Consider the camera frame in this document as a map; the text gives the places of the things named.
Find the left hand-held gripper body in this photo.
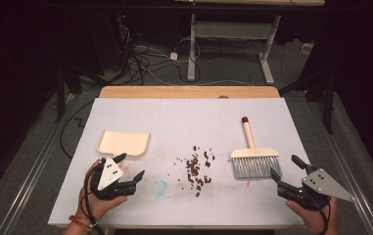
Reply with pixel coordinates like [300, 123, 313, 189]
[90, 156, 138, 201]

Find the cream plastic dustpan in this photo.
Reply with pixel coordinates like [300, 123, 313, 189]
[96, 129, 151, 159]

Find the aluminium floor rail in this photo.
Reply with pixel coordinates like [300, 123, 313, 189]
[306, 101, 373, 235]
[0, 93, 77, 235]

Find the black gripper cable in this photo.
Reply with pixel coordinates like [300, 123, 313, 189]
[317, 201, 333, 235]
[80, 160, 108, 235]

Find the white-framed desk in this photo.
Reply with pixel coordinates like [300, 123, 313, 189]
[173, 0, 326, 86]

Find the pile of red beans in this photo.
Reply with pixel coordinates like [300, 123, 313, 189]
[173, 145, 217, 199]

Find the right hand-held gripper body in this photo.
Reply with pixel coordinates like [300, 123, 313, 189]
[277, 167, 354, 211]

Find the person's right hand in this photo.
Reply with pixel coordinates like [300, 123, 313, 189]
[285, 196, 339, 235]

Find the cream brush with grey bristles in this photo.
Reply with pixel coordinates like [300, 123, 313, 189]
[230, 116, 283, 180]

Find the tangle of black cables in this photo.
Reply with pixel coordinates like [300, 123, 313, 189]
[117, 23, 190, 86]

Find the person's left hand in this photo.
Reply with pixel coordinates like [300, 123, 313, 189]
[75, 160, 129, 226]

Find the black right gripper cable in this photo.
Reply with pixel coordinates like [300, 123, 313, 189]
[317, 201, 333, 235]

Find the red bead bracelet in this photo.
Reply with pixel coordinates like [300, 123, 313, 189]
[69, 214, 94, 231]

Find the black floor cable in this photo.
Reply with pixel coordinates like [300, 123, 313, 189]
[59, 100, 94, 161]

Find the white floor cable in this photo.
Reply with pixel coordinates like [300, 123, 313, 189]
[141, 63, 256, 88]

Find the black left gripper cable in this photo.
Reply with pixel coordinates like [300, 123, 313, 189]
[80, 160, 108, 235]

